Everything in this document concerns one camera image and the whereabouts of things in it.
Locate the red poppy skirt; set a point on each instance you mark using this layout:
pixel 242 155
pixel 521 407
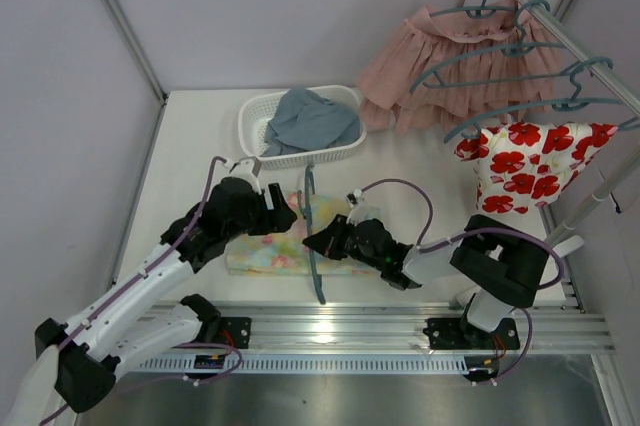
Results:
pixel 522 166

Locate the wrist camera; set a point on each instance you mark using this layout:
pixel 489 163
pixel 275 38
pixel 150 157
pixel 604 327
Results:
pixel 360 210
pixel 247 168

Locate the teal hanger with pink skirt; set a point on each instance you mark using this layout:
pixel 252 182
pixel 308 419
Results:
pixel 480 6

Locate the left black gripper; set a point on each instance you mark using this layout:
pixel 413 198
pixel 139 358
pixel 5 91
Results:
pixel 270 208

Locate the pastel floral skirt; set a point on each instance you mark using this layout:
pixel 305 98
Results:
pixel 283 254

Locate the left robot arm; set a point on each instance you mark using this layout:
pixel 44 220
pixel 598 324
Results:
pixel 101 344

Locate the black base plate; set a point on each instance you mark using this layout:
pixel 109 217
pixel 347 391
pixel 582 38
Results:
pixel 233 331
pixel 455 333

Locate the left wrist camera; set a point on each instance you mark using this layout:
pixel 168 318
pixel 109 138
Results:
pixel 247 168

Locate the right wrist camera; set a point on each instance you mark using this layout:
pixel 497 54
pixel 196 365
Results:
pixel 360 210

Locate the blue grey cloth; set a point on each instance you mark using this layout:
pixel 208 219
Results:
pixel 304 121

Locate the white slotted cable duct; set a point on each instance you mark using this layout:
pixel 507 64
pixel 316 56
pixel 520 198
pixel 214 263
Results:
pixel 314 364

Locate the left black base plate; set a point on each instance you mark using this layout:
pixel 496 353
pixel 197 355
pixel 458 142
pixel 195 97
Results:
pixel 233 331

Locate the aluminium mounting rail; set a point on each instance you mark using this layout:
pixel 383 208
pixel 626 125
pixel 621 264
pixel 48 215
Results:
pixel 342 329

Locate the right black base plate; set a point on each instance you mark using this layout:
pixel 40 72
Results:
pixel 455 333

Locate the teal empty hanger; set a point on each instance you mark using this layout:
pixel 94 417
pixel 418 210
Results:
pixel 505 59

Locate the pink ruffled skirt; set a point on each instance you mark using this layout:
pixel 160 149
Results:
pixel 385 84

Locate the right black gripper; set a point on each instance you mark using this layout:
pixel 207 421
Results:
pixel 338 237

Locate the metal clothes rail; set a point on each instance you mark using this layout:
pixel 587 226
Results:
pixel 600 70

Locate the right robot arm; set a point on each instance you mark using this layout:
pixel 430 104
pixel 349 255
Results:
pixel 505 264

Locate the white plastic basket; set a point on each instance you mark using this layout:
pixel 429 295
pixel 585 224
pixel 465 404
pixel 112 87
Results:
pixel 253 119

